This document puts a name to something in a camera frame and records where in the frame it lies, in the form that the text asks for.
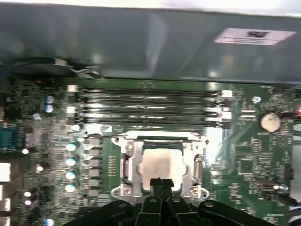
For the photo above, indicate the green motherboard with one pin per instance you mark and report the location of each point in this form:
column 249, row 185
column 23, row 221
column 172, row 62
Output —
column 258, row 150

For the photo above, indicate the RAM slot with black clips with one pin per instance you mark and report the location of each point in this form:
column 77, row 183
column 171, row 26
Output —
column 150, row 102
column 150, row 121

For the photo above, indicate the large silver port block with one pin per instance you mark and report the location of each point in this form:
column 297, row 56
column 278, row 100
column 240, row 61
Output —
column 4, row 172

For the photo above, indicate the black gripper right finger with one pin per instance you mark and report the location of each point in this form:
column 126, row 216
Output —
column 178, row 212

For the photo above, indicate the silver CPU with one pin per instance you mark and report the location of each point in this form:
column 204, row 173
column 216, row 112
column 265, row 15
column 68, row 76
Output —
column 162, row 164

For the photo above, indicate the metal locking lever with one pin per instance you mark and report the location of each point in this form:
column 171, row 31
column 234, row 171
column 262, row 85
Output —
column 103, row 135

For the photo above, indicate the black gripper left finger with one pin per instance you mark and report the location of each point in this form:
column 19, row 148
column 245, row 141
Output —
column 150, row 212

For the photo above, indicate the blue serial port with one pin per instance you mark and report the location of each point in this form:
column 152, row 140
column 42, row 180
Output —
column 8, row 139

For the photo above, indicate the internal USB connector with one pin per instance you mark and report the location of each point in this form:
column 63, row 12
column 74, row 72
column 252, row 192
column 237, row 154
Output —
column 264, row 187

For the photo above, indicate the grey square inductor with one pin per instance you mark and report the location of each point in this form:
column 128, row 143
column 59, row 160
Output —
column 92, row 142
column 92, row 183
column 92, row 173
column 92, row 193
column 92, row 163
column 92, row 153

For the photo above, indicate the silver coin battery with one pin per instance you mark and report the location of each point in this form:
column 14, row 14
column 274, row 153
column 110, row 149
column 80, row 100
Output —
column 270, row 122

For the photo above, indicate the blue marked capacitor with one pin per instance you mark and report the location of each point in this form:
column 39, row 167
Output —
column 49, row 222
column 49, row 108
column 49, row 99

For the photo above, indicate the white sticker label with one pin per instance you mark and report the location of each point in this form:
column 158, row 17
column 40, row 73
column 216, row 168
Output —
column 235, row 37

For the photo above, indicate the metal socket cover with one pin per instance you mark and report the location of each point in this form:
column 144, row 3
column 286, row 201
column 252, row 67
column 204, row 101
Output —
column 138, row 164

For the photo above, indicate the CPU socket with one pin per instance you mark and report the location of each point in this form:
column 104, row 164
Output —
column 131, row 136

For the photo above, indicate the round silver capacitor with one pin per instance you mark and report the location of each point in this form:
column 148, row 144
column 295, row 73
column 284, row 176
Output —
column 70, row 162
column 70, row 175
column 75, row 127
column 71, row 147
column 70, row 188

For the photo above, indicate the black case fan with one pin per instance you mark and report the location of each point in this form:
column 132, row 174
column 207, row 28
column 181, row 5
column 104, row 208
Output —
column 35, row 67

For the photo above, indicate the silver board screw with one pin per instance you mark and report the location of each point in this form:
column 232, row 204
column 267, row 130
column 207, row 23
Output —
column 255, row 99

